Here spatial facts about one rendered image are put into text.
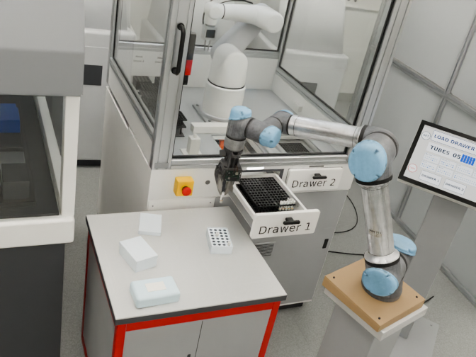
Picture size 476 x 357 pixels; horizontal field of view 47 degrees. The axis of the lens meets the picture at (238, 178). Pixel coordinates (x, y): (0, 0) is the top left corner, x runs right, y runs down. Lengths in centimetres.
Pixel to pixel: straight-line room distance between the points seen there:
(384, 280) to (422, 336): 144
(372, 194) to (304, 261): 120
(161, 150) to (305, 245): 100
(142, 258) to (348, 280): 77
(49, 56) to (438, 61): 290
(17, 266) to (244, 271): 82
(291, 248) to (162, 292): 109
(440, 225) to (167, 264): 139
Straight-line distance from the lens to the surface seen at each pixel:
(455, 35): 394
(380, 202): 178
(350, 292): 208
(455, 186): 265
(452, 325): 354
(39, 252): 213
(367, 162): 171
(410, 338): 324
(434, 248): 289
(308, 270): 297
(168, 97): 210
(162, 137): 217
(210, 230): 221
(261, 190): 232
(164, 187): 229
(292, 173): 249
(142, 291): 186
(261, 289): 202
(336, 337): 226
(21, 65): 170
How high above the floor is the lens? 204
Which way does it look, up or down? 29 degrees down
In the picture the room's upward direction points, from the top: 12 degrees clockwise
